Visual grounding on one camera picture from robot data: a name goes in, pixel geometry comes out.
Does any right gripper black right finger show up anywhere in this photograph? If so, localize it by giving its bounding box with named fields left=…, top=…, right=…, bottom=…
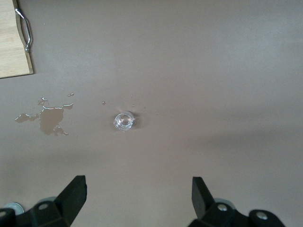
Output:
left=188, top=176, right=287, bottom=227

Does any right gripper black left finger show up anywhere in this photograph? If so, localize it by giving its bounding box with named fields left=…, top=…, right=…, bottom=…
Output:
left=0, top=175, right=89, bottom=227

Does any clear glass measuring cup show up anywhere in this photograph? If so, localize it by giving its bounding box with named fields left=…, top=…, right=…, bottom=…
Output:
left=113, top=110, right=136, bottom=132

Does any spilled liquid puddle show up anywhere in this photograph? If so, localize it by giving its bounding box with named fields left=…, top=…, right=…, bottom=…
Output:
left=14, top=92, right=75, bottom=137

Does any brown table cover sheet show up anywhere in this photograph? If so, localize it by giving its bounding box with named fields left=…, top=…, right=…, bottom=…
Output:
left=0, top=0, right=303, bottom=227

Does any wooden cutting board, metal handle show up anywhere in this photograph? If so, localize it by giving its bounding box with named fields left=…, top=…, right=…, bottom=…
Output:
left=0, top=0, right=35, bottom=79

